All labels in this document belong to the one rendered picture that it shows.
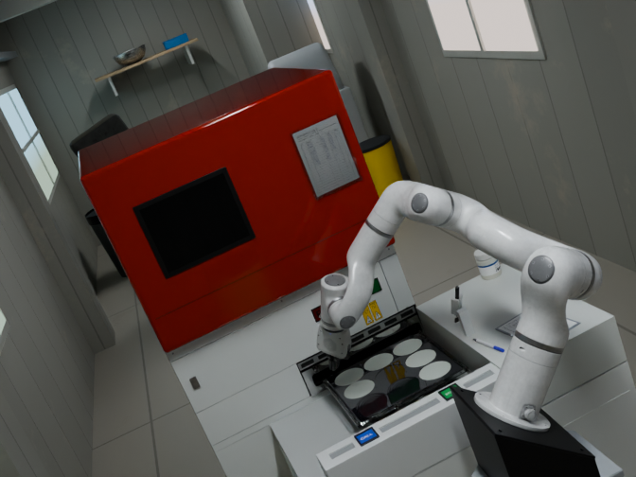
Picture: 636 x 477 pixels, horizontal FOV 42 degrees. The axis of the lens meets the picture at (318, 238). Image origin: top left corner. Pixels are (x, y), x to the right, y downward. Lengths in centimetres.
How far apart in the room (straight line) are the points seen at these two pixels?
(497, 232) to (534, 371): 35
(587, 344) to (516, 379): 43
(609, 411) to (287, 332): 101
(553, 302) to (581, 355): 48
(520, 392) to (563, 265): 32
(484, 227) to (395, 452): 64
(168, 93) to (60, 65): 126
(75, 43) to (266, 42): 246
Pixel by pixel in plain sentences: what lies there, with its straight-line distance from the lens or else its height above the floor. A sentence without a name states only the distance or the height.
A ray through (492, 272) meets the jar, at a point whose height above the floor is 99.
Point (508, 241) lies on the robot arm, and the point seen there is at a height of 135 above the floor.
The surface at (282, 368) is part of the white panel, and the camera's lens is 274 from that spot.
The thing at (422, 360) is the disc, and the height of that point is 90.
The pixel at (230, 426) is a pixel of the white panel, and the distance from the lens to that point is 278.
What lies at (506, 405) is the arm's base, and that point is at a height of 104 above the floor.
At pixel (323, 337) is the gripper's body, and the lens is 251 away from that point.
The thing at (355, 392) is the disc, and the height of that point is 90.
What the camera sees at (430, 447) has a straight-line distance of 228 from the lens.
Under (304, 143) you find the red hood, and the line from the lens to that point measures 253.
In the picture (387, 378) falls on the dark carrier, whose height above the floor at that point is 90.
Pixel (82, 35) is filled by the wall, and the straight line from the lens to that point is 1008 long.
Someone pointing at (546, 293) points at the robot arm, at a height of 128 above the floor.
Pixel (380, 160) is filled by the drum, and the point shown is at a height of 44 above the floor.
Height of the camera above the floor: 213
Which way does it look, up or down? 17 degrees down
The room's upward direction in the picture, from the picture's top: 22 degrees counter-clockwise
